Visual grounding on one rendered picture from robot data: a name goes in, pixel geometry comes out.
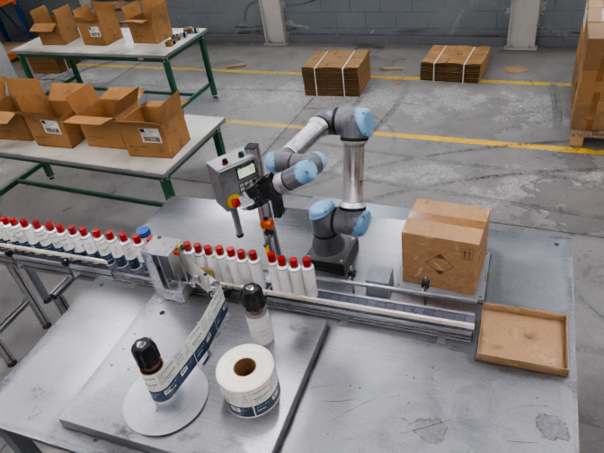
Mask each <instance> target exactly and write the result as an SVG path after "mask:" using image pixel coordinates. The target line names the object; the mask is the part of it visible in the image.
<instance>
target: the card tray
mask: <svg viewBox="0 0 604 453"><path fill-rule="evenodd" d="M476 360H480V361H485V362H490V363H495V364H500V365H504V366H510V367H514V368H519V369H528V370H533V371H538V372H543V373H547V374H553V375H557V376H562V377H567V375H568V372H569V350H568V315H566V314H559V313H554V312H547V311H541V310H536V309H529V308H523V307H517V306H505V305H500V304H494V303H488V302H484V305H483V313H482V319H481V326H480V333H479V340H478V346H477V353H476Z"/></svg>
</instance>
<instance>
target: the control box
mask: <svg viewBox="0 0 604 453"><path fill-rule="evenodd" d="M239 151H243V152H244V147H239V148H238V149H236V150H234V151H231V152H229V153H227V154H225V155H222V156H220V157H217V158H215V159H213V160H211V161H208V162H206V165H207V167H208V171H209V177H210V180H211V183H212V187H213V191H214V193H215V197H216V201H217V203H218V204H219V205H220V206H221V207H222V208H223V209H224V210H226V211H227V212H228V211H230V210H232V209H234V207H233V206H232V200H233V199H239V197H241V196H242V197H244V195H243V192H240V190H239V186H238V184H239V183H241V182H245V181H247V180H249V179H251V178H253V177H254V176H256V175H258V177H259V172H258V167H257V163H256V158H255V156H254V155H252V153H249V155H248V154H246V153H245V152H244V155H245V157H244V158H238V152H239ZM223 158H226V159H227V161H228V162H229V164H228V165H222V159H223ZM253 160H254V163H255V168H256V173H254V174H252V175H250V176H248V177H245V178H243V179H242V180H240V181H238V179H237V175H236V170H235V169H236V167H238V166H241V165H243V164H246V163H248V162H251V161H253Z"/></svg>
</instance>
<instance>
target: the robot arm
mask: <svg viewBox="0 0 604 453"><path fill-rule="evenodd" d="M373 130H374V120H373V116H372V113H371V111H370V110H369V109H367V108H361V107H331V108H327V109H325V110H323V111H320V112H318V113H317V114H316V115H315V116H313V117H312V118H311V119H310V120H309V121H308V123H307V125H306V126H305V127H304V128H303V129H302V130H301V131H300V132H299V133H297V134H296V136H295V137H293V138H292V139H291V140H290V141H289V142H288V143H287V144H286V145H285V146H284V147H283V148H282V149H281V150H280V151H279V152H276V151H274V152H269V153H268V154H267V155H266V156H265V167H266V169H267V170H268V171H270V173H267V174H266V175H264V176H262V175H261V176H259V177H258V178H259V180H258V181H256V180H257V179H258V178H256V179H254V180H253V185H251V186H249V187H247V189H246V190H245V191H244V192H243V195H244V197H242V196H241V197H239V200H240V202H241V203H242V205H243V206H242V207H241V208H240V209H243V210H254V209H257V208H259V207H261V206H263V205H264V204H266V203H267V202H268V201H269V200H271V204H272V209H273V214H274V217H275V218H281V217H282V215H283V214H284V212H285V210H284V205H283V199H282V194H286V193H288V192H290V191H293V190H295V189H296V188H298V187H300V186H303V185H305V184H307V183H310V182H311V181H313V180H314V179H315V178H316V177H317V175H318V174H319V173H321V172H322V171H323V170H324V169H325V167H326V158H325V156H324V155H323V154H322V153H321V152H318V151H315V152H312V153H310V154H309V155H306V152H307V151H308V150H309V149H310V148H311V147H312V146H313V145H314V144H315V143H316V142H317V141H318V140H319V139H320V138H325V137H326V136H328V135H338V136H340V141H341V142H342V143H343V187H342V202H341V203H340V204H339V207H335V204H334V203H333V202H332V201H331V200H320V201H318V202H316V203H315V204H313V205H312V206H311V208H310V209H309V218H310V221H311V225H312V229H313V234H314V237H313V243H312V248H313V251H314V253H315V254H316V255H318V256H322V257H331V256H335V255H336V254H338V253H340V252H341V251H342V250H343V249H344V247H345V242H344V238H343V236H342V235H341V234H343V235H352V236H363V235H365V233H366V232H367V230H368V228H369V223H370V219H371V214H370V211H369V210H367V209H366V204H365V203H364V202H363V175H364V146H365V144H366V143H367V142H368V141H369V137H371V136H372V135H373ZM272 172H275V173H277V174H275V175H274V174H273V173H272Z"/></svg>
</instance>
